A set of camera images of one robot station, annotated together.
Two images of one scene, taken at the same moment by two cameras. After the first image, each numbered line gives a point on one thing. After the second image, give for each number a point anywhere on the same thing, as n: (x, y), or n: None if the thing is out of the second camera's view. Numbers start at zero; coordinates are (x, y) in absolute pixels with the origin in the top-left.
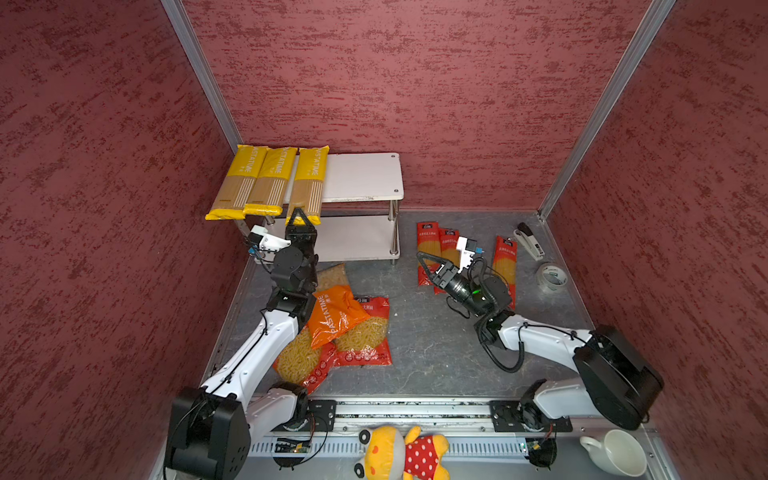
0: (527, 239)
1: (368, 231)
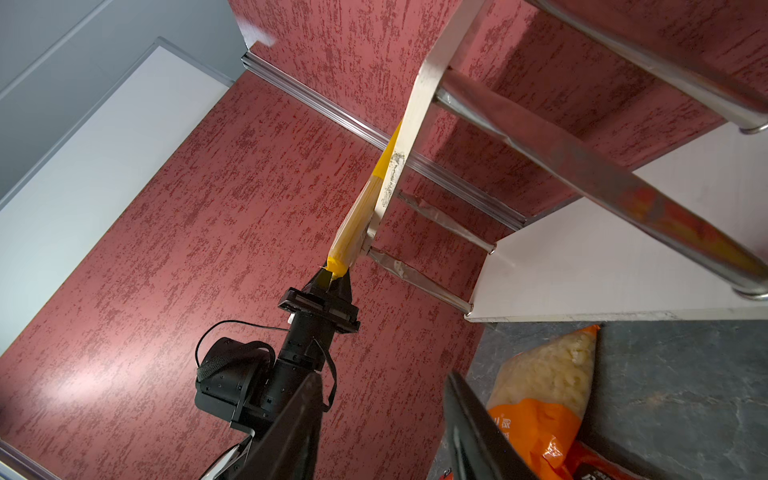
0: None
1: (682, 236)
